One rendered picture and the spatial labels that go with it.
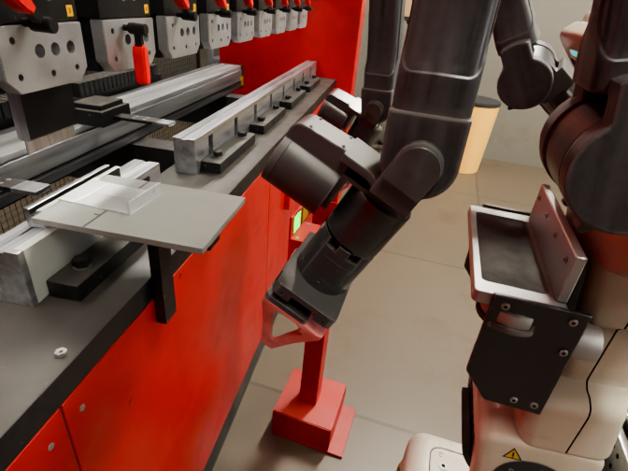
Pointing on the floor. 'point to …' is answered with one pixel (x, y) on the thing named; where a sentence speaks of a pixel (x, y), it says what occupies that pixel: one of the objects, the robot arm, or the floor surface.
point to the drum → (478, 133)
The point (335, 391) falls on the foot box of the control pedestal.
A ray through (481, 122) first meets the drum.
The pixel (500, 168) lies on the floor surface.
